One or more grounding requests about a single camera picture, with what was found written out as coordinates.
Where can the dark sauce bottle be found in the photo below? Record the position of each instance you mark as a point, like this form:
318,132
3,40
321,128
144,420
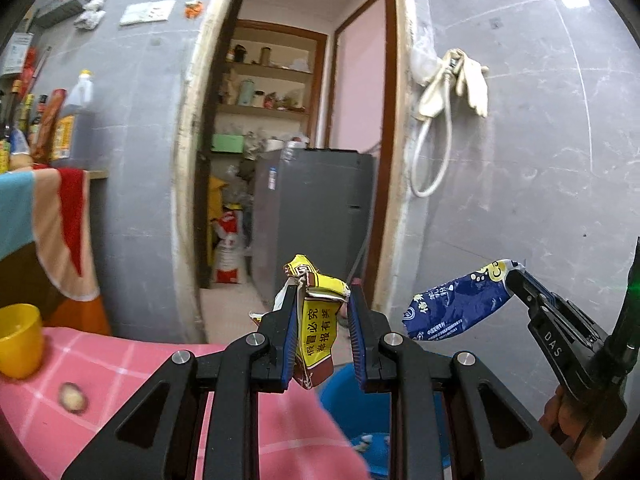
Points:
36,120

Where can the blue brown striped cloth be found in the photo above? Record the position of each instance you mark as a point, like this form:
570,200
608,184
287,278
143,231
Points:
15,210

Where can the door frame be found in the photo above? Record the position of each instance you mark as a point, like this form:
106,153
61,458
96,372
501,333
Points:
187,160

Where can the brown canister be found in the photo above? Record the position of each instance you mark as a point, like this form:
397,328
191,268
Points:
265,56

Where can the large oil bottle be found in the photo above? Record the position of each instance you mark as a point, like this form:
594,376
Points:
75,125

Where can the pink plaid tablecloth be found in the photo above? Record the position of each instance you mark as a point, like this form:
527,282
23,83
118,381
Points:
100,360

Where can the white wall socket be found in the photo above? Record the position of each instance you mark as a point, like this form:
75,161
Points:
162,10

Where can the yellow bowl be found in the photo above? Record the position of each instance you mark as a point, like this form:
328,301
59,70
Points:
17,340

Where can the orange snack packet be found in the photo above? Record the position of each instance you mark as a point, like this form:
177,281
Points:
47,125

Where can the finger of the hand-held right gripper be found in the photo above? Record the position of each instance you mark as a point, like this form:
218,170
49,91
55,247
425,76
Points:
570,312
560,350

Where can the green canister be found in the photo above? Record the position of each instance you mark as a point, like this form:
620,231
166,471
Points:
246,92

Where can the orange plug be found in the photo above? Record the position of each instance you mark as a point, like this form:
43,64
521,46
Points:
194,8

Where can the yellow brown wrapper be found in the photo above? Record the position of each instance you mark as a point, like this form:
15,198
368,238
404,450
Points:
317,330

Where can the red white sack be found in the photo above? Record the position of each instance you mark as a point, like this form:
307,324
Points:
228,255

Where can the yellow bag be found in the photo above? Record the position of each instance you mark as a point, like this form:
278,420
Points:
216,200

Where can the dark brown door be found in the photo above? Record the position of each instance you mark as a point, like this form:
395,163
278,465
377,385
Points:
202,220

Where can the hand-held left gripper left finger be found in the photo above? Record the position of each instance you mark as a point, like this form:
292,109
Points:
290,340

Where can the green box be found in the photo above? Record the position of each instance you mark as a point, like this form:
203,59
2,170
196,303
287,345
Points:
227,143

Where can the clear plastic bag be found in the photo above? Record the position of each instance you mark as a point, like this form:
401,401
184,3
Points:
424,60

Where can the grey washing machine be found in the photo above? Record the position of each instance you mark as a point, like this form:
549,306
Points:
310,210

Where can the blue plastic bucket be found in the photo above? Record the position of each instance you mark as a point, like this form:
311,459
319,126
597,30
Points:
340,410

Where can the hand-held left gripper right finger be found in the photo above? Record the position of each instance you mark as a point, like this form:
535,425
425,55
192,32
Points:
357,345

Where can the wooden shelf unit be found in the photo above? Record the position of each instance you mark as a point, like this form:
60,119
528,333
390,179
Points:
270,67

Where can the white wall switch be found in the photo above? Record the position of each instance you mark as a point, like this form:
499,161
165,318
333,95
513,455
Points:
134,14

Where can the cream rubber glove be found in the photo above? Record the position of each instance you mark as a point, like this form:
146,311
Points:
434,92
474,87

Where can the crumpled white plastic bag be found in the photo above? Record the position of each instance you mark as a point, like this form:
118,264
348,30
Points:
91,12

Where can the person's right hand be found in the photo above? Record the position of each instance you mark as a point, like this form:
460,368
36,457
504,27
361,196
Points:
565,420

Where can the white wall box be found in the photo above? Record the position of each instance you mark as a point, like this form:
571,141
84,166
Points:
17,55

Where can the blue printed wrapper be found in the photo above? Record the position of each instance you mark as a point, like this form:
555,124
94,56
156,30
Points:
455,307

